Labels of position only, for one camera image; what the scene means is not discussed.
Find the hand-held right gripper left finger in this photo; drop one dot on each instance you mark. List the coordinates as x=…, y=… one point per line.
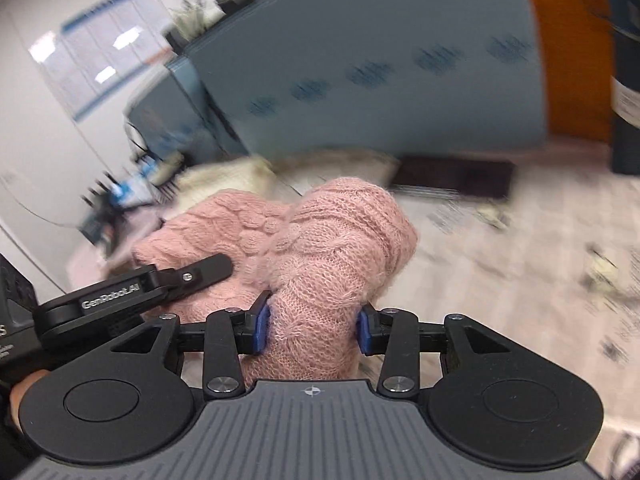
x=261, y=329

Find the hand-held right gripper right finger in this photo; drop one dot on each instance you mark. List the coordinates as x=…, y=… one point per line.
x=365, y=331

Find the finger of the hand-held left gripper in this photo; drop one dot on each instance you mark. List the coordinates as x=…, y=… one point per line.
x=200, y=272

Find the pink knitted sweater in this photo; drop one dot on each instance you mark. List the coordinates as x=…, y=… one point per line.
x=320, y=240

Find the person's left hand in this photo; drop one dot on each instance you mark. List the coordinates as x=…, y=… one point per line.
x=25, y=392

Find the cream fluffy cloth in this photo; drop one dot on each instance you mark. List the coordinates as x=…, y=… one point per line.
x=225, y=175

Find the blue and black clutter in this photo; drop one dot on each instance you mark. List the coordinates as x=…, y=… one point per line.
x=120, y=200

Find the small pale scrap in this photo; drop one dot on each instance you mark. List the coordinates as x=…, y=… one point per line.
x=605, y=267
x=492, y=216

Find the dark flat board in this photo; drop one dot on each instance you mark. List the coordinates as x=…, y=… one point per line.
x=455, y=175

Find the grey-blue partition board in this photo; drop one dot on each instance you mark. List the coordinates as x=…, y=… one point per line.
x=360, y=50

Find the orange panel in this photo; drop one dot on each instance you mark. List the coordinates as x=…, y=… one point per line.
x=570, y=60

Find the dark blue container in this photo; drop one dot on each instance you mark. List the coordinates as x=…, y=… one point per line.
x=625, y=100

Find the wall poster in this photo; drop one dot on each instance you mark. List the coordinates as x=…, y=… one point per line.
x=95, y=55

